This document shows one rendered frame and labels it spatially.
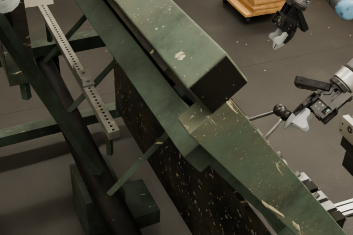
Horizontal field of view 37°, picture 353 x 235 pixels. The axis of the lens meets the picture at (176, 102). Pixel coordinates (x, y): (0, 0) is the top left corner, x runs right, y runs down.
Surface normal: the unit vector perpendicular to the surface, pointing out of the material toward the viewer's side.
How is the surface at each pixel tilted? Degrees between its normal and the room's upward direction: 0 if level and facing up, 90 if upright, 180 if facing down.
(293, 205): 90
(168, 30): 36
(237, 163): 90
